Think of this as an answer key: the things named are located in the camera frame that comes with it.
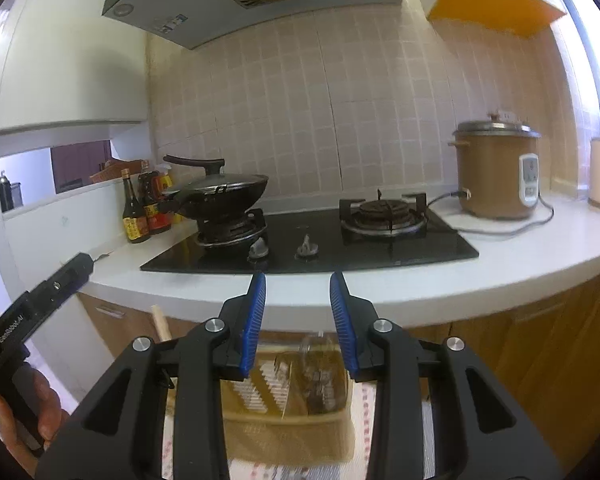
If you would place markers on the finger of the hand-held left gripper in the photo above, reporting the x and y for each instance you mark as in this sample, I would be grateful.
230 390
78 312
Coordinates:
75 270

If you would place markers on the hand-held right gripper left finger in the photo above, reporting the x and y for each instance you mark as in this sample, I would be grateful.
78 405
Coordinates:
252 325

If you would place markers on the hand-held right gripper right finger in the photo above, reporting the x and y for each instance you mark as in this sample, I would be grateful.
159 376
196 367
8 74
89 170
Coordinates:
341 320

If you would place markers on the wooden chopstick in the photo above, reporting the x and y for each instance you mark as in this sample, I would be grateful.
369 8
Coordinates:
160 322

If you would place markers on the yellow plastic utensil basket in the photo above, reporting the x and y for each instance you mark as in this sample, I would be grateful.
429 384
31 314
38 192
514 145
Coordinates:
290 435

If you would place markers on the person's left hand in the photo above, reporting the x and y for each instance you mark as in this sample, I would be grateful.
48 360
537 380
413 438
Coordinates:
52 410

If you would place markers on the small metal spoon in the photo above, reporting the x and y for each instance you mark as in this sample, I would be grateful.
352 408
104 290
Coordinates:
101 256

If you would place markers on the black glass gas stove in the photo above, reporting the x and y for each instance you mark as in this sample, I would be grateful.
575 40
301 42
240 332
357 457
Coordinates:
330 255

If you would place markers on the dark soy sauce bottle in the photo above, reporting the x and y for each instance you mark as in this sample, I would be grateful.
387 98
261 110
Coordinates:
136 220

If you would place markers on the red label sauce bottle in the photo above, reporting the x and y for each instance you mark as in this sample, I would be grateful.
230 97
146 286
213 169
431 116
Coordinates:
155 210

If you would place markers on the striped woven tablecloth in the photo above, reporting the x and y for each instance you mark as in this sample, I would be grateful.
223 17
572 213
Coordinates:
360 425

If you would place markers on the black wok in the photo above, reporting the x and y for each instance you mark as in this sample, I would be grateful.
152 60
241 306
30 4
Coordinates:
225 200

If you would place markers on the yellow spray bottle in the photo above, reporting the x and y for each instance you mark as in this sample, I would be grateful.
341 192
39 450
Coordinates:
166 177

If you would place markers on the white kitchen counter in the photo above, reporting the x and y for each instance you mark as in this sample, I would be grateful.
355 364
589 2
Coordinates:
505 265

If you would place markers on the brown rice cooker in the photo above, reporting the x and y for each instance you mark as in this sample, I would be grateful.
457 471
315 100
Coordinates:
490 175

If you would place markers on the wooden base cabinets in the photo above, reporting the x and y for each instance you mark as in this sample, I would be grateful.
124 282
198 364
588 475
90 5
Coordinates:
555 360

